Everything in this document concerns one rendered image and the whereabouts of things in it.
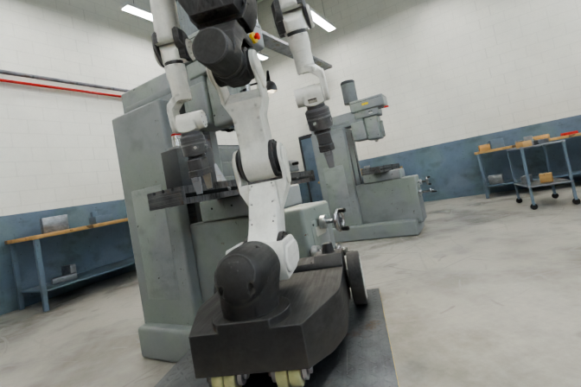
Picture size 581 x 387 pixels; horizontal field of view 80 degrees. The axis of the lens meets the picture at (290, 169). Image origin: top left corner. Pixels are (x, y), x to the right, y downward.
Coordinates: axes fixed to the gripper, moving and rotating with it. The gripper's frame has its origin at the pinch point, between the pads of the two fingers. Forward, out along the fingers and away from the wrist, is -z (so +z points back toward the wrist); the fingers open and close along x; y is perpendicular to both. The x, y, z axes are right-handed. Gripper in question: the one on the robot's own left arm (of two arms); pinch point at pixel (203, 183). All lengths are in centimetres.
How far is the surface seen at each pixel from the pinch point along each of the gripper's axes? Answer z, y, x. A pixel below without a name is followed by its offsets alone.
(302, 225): -34, -27, 40
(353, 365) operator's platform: -51, -43, -38
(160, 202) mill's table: -6.8, 30.4, 21.5
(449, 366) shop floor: -102, -79, 21
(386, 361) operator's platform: -52, -52, -38
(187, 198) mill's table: -6.7, 16.0, 18.0
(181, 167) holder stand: 6.4, 21.0, 30.6
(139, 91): 60, 70, 104
